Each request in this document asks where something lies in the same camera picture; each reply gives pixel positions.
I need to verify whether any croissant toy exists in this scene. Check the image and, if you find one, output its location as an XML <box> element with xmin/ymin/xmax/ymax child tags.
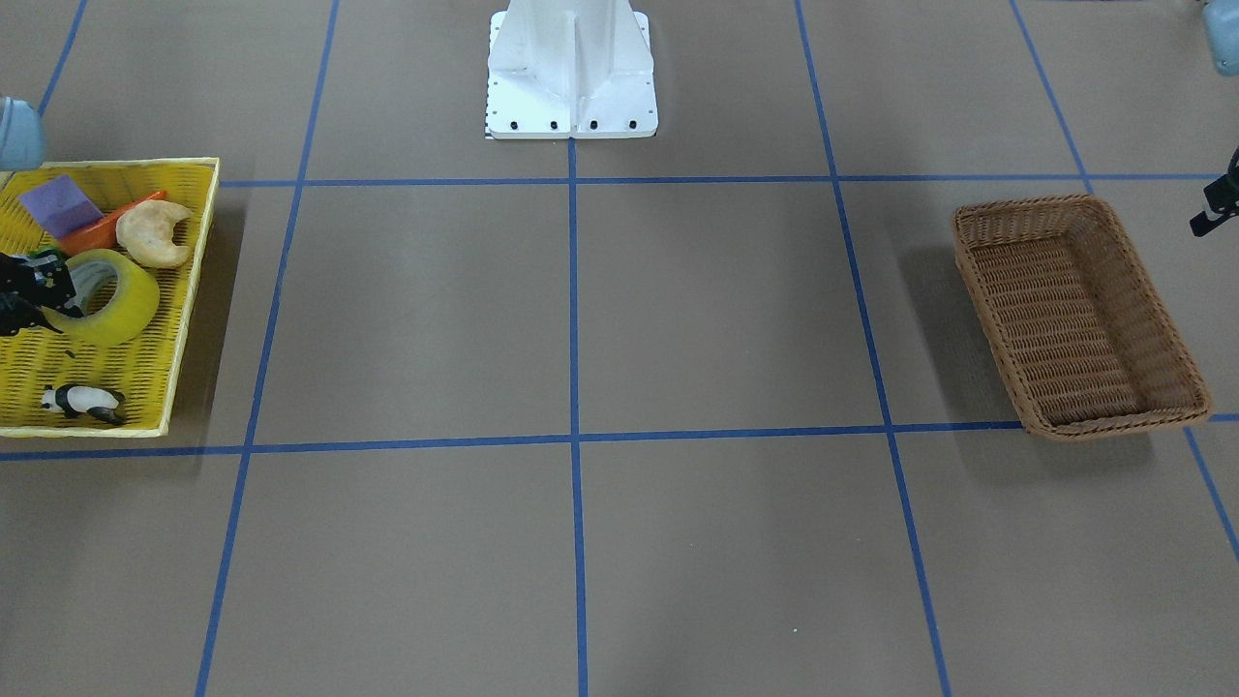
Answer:
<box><xmin>115</xmin><ymin>199</ymin><xmax>192</xmax><ymax>267</ymax></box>

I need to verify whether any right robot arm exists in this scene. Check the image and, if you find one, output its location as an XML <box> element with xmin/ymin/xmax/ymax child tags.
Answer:
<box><xmin>1</xmin><ymin>97</ymin><xmax>81</xmax><ymax>337</ymax></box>

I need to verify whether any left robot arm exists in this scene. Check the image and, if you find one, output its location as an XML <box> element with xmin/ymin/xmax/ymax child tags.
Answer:
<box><xmin>1202</xmin><ymin>0</ymin><xmax>1238</xmax><ymax>76</ymax></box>

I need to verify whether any purple cube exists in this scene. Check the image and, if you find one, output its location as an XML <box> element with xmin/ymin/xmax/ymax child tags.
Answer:
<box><xmin>17</xmin><ymin>173</ymin><xmax>105</xmax><ymax>241</ymax></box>

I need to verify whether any brown wicker basket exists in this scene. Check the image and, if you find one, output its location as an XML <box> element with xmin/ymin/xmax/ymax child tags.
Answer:
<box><xmin>952</xmin><ymin>194</ymin><xmax>1214</xmax><ymax>442</ymax></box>

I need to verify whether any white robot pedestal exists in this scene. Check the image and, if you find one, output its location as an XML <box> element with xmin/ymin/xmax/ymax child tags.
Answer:
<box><xmin>484</xmin><ymin>1</ymin><xmax>659</xmax><ymax>140</ymax></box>

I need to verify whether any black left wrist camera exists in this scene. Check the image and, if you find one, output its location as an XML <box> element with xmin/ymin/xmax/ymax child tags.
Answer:
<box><xmin>1189</xmin><ymin>147</ymin><xmax>1238</xmax><ymax>238</ymax></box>

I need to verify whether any orange carrot toy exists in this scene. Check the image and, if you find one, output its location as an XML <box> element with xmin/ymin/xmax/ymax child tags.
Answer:
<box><xmin>56</xmin><ymin>189</ymin><xmax>167</xmax><ymax>258</ymax></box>

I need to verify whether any panda figurine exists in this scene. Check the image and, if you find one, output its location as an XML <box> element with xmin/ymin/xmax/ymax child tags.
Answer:
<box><xmin>40</xmin><ymin>383</ymin><xmax>128</xmax><ymax>425</ymax></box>

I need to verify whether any yellow plastic basket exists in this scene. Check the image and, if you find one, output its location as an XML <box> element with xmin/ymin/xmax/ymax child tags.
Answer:
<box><xmin>2</xmin><ymin>156</ymin><xmax>221</xmax><ymax>438</ymax></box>

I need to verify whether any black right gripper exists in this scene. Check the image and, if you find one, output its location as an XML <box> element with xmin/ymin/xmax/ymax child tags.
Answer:
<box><xmin>1</xmin><ymin>253</ymin><xmax>78</xmax><ymax>337</ymax></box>

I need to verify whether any yellow tape roll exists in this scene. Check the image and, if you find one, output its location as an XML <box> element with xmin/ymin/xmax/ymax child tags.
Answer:
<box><xmin>45</xmin><ymin>250</ymin><xmax>160</xmax><ymax>348</ymax></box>

